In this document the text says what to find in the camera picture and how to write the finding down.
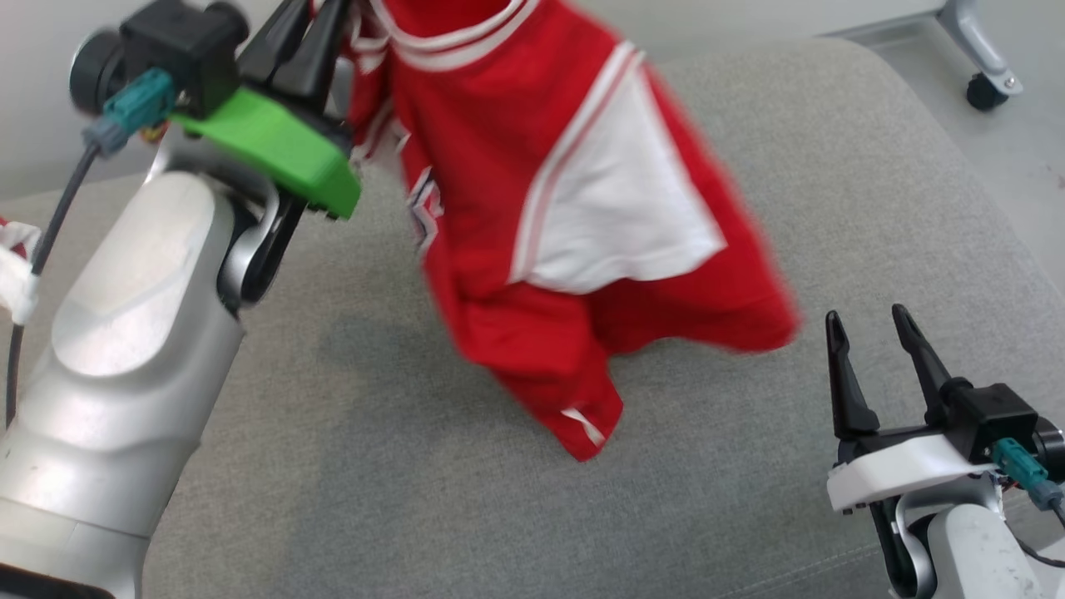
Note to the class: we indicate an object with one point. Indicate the black round left gripper motor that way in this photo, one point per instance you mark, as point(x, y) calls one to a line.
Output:
point(91, 71)

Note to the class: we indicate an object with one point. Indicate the black round right gripper motor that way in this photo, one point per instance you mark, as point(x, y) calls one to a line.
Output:
point(1050, 449)

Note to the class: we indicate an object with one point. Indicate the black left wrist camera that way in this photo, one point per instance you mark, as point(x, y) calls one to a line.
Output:
point(187, 46)

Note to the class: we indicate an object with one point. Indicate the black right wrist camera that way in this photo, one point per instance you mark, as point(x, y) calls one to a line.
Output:
point(994, 420)

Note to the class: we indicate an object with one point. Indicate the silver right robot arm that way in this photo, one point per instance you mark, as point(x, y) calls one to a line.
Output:
point(973, 549)

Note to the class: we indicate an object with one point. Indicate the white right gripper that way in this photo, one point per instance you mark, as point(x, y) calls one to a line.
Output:
point(899, 466)

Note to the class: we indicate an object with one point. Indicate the red and white jersey shirt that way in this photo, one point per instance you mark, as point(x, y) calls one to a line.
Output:
point(516, 183)

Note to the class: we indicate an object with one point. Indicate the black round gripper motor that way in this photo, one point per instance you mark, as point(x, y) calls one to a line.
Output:
point(1050, 449)
point(91, 71)

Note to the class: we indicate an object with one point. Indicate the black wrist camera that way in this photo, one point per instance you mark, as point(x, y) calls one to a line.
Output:
point(994, 420)
point(187, 46)

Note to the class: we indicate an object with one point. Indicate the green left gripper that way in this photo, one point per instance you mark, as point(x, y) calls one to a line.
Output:
point(283, 146)

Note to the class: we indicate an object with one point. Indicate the grey chair leg with caster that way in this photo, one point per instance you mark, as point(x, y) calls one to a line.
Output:
point(978, 50)

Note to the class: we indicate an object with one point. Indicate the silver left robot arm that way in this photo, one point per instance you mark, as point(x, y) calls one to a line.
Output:
point(125, 349)

